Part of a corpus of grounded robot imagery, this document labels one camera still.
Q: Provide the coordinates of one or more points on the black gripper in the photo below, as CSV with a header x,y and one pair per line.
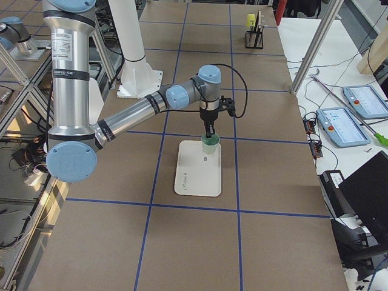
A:
x,y
208,116

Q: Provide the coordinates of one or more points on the light green cup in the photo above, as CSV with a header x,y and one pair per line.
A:
x,y
210,144

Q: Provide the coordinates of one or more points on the cream rabbit tray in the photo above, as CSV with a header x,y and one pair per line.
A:
x,y
198,173

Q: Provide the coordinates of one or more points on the black relay module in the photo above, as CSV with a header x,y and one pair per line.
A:
x,y
309,126

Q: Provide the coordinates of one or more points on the black box with label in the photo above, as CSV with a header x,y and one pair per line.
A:
x,y
330,180

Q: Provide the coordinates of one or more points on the near teach pendant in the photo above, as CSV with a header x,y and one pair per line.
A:
x,y
342,128

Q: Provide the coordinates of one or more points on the teach pendant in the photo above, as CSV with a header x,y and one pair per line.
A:
x,y
342,128
366,101

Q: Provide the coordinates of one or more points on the red cylinder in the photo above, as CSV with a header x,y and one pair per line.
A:
x,y
280,11

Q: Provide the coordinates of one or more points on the far teach pendant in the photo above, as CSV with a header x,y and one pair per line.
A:
x,y
366,101

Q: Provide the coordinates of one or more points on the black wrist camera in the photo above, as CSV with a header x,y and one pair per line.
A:
x,y
227,104

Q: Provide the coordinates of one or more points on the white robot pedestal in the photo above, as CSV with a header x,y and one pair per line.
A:
x,y
138,79

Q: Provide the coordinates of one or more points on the black wire cup rack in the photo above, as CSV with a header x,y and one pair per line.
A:
x,y
254,36

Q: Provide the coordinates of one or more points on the aluminium frame post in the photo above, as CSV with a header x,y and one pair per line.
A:
x,y
317,40

